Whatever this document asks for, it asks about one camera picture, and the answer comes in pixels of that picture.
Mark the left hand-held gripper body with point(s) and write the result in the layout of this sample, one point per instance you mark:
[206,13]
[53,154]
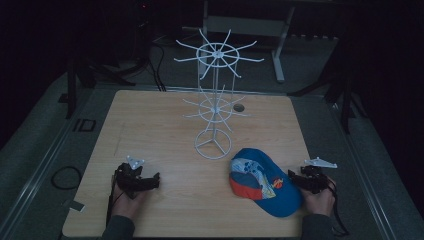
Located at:
[128,180]

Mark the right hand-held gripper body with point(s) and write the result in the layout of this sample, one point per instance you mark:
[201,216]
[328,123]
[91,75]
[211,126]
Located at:
[315,180]

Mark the blue printed baseball cap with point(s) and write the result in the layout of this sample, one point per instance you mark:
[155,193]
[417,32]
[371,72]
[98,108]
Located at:
[278,196]

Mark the person's right hand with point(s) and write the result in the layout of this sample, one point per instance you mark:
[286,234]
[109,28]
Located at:
[318,203]

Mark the person's left hand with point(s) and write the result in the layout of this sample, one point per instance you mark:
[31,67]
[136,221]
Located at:
[128,206]

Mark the black metal stand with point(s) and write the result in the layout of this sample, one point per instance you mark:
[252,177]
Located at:
[345,100]
[71,90]

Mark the round table grommet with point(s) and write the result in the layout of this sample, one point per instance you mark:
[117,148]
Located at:
[238,107]

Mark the metal floor rail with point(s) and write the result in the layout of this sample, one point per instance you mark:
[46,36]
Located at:
[363,173]
[40,176]

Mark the white metal desk frame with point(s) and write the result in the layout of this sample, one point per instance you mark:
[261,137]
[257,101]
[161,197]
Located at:
[246,26]

